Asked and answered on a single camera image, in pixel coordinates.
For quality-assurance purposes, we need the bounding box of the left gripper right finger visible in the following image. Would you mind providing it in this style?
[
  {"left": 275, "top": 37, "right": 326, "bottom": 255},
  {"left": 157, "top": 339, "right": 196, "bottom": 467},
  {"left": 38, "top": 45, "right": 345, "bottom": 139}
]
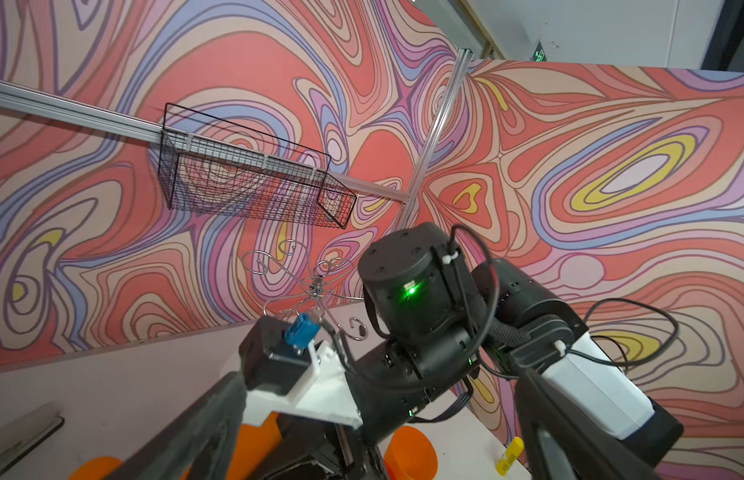
[{"left": 515, "top": 369, "right": 659, "bottom": 479}]

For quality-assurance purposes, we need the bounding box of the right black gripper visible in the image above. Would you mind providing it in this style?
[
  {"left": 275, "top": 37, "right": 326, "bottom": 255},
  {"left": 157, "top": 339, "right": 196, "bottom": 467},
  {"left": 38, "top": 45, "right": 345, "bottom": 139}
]
[{"left": 248, "top": 414, "right": 384, "bottom": 479}]

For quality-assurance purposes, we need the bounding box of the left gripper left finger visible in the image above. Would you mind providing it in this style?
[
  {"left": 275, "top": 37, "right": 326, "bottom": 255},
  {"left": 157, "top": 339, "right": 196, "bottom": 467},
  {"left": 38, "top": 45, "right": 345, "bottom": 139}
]
[{"left": 108, "top": 372, "right": 247, "bottom": 479}]

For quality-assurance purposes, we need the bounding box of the orange wine glass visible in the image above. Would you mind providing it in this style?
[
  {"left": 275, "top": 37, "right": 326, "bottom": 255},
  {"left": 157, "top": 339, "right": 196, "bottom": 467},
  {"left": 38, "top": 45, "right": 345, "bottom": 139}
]
[
  {"left": 72, "top": 399, "right": 282, "bottom": 479},
  {"left": 384, "top": 426, "right": 439, "bottom": 480}
]

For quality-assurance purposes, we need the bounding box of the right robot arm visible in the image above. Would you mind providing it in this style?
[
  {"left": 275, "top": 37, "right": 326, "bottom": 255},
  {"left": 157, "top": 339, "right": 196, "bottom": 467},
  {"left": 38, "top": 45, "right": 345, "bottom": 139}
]
[{"left": 239, "top": 222, "right": 683, "bottom": 479}]

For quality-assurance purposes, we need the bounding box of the yellow glue stick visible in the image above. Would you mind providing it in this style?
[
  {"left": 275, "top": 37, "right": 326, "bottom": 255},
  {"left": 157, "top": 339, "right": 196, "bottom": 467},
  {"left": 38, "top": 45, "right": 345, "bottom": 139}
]
[{"left": 496, "top": 436, "right": 525, "bottom": 477}]

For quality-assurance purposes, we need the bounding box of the grey black stapler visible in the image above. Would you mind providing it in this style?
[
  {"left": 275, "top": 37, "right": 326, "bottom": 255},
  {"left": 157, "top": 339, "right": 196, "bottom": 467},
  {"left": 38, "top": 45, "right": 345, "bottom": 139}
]
[{"left": 0, "top": 403, "right": 65, "bottom": 477}]

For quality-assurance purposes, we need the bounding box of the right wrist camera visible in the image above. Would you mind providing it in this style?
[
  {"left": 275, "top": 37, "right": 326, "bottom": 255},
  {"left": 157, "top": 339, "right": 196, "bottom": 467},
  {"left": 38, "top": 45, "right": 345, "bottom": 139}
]
[{"left": 220, "top": 316, "right": 363, "bottom": 428}]

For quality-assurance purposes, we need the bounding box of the chrome wire glass rack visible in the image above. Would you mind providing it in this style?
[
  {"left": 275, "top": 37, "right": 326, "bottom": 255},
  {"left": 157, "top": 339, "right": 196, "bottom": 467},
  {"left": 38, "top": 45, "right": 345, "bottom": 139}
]
[{"left": 243, "top": 239, "right": 370, "bottom": 342}]

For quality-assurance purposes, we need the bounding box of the black wire basket back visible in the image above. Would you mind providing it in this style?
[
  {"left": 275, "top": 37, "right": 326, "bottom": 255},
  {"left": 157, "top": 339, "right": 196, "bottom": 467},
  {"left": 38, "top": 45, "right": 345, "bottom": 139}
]
[{"left": 157, "top": 102, "right": 357, "bottom": 229}]

